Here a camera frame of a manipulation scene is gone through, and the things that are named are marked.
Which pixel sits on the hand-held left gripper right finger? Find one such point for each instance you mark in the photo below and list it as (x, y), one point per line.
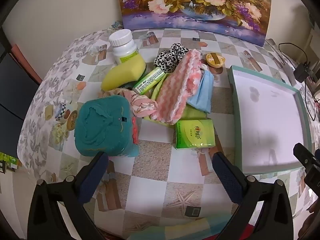
(225, 177)

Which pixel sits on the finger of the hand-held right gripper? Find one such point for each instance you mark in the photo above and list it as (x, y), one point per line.
(311, 165)

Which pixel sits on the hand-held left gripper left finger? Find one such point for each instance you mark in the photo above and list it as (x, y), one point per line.
(92, 180)

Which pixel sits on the green tissue pack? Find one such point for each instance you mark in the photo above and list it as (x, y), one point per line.
(195, 133)

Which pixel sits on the teal towel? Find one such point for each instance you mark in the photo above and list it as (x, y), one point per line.
(102, 127)

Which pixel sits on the white tray teal rim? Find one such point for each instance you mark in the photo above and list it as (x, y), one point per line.
(270, 120)

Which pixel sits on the lime green cloth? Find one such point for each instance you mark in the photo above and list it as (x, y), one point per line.
(193, 113)

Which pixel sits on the blue face mask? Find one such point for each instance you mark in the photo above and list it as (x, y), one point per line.
(203, 92)

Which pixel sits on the pink floral scrunchie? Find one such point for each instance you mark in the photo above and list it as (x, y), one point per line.
(142, 105)

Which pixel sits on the pink white wavy cloth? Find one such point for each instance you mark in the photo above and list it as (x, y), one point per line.
(177, 90)

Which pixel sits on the yellow sponge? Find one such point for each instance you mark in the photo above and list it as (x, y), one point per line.
(125, 72)

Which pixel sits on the leopard print scrunchie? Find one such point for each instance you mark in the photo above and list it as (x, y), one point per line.
(167, 60)

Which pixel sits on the green cardboard box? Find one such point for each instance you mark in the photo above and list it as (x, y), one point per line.
(8, 161)

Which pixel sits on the white power strip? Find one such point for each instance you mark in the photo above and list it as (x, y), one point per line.
(291, 76)

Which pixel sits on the black power adapter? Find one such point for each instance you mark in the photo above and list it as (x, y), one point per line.
(302, 72)

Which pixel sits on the green ointment box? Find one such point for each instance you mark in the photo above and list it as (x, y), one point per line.
(147, 81)

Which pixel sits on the dark cabinet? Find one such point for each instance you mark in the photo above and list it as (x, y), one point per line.
(12, 95)

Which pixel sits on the round yellow tin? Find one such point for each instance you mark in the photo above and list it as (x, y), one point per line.
(215, 60)

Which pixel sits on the white pill bottle green label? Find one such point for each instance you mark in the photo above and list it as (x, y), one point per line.
(123, 48)

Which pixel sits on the flower painting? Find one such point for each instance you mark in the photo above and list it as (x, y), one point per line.
(195, 5)

